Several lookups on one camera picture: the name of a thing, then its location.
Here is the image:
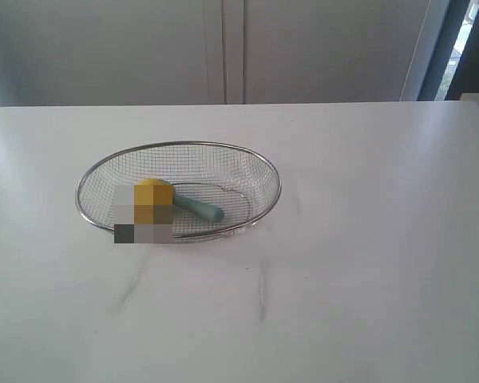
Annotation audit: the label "teal handled peeler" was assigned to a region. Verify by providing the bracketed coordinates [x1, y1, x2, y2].
[172, 194, 224, 223]

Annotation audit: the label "yellow lemon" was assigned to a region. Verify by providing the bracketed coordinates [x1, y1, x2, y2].
[133, 178, 173, 224]

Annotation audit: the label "white cabinet doors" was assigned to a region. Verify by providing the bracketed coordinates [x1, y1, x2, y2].
[0, 1, 448, 106]

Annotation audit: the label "metal wire mesh basket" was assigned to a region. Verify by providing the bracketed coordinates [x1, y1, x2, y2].
[75, 140, 282, 243]

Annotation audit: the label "dark window frame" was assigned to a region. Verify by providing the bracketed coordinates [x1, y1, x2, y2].
[418, 1, 479, 101]

